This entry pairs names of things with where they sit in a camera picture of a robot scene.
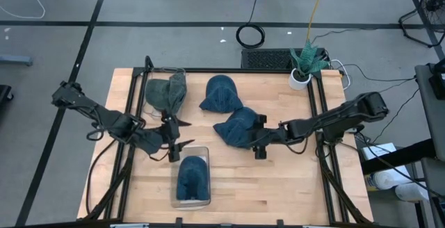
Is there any coiled black cable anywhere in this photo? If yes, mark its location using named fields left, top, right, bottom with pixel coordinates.
left=235, top=0, right=266, bottom=49

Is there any black device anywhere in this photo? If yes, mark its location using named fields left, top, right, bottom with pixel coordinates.
left=428, top=58, right=445, bottom=100

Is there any white looped cable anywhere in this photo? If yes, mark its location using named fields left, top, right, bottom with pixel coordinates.
left=328, top=59, right=353, bottom=90

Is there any black aluminium table frame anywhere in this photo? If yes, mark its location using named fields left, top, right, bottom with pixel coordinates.
left=83, top=56, right=375, bottom=227

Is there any white paper towel roll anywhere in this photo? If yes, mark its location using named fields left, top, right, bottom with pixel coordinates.
left=368, top=167, right=416, bottom=191
left=394, top=182, right=432, bottom=203

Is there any yellow cable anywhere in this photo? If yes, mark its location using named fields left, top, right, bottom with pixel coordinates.
left=306, top=0, right=330, bottom=44

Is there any white paper sheet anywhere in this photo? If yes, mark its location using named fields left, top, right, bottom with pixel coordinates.
left=360, top=142, right=398, bottom=162

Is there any blue denim cap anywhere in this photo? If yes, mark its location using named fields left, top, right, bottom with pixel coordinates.
left=176, top=155, right=211, bottom=202
left=198, top=74, right=245, bottom=114
left=213, top=106, right=261, bottom=149

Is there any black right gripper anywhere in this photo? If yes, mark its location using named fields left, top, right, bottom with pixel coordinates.
left=247, top=114, right=289, bottom=160

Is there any snake plant in white pot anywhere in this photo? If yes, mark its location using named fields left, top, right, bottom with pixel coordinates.
left=288, top=40, right=331, bottom=90

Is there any grey side table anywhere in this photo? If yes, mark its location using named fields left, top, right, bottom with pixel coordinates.
left=415, top=63, right=445, bottom=228

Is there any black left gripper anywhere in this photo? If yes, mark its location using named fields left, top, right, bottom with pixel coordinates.
left=149, top=115, right=195, bottom=163

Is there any black metal beam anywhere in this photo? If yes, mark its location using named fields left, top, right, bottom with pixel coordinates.
left=361, top=139, right=437, bottom=175

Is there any clear plastic bin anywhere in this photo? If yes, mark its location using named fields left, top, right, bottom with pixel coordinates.
left=169, top=146, right=212, bottom=210
left=143, top=66, right=188, bottom=118

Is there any grey metal foot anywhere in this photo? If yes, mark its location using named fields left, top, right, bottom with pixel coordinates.
left=0, top=54, right=34, bottom=67

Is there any black perforated computer case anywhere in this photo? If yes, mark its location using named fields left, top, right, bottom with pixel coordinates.
left=241, top=48, right=330, bottom=71

